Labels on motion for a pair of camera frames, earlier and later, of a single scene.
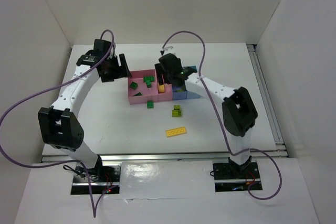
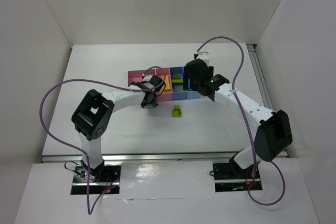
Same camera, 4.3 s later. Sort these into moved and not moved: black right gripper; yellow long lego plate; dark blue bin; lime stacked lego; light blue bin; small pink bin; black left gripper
Moved: black right gripper; yellow long lego plate; black left gripper
Not moved: small pink bin; lime stacked lego; light blue bin; dark blue bin
